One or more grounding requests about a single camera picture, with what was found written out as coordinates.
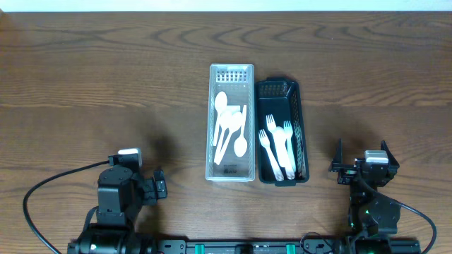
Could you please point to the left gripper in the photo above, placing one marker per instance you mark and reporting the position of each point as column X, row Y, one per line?
column 159, row 187

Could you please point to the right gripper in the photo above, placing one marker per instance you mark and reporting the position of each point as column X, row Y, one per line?
column 358, row 167

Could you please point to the pale green plastic fork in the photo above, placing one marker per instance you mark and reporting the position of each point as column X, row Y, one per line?
column 289, row 132

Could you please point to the white spoon bowl down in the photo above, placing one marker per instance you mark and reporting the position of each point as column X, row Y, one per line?
column 240, row 144

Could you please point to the white plastic fork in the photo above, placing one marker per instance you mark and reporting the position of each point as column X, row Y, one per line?
column 270, row 122
column 265, row 142

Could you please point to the white spoon lowest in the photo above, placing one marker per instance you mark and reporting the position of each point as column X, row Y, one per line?
column 234, row 124

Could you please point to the pinkish white plastic spoon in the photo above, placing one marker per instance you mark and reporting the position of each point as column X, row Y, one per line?
column 283, row 158

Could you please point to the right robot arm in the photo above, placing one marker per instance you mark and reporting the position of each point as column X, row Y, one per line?
column 372, row 216

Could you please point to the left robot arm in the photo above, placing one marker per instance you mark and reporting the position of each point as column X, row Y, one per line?
column 122, row 192

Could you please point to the dark green perforated basket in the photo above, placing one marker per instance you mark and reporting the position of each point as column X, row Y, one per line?
column 281, row 98

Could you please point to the clear perforated plastic basket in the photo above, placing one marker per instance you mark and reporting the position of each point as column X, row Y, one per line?
column 237, row 81

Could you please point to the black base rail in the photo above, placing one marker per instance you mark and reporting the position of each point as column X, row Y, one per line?
column 308, row 245

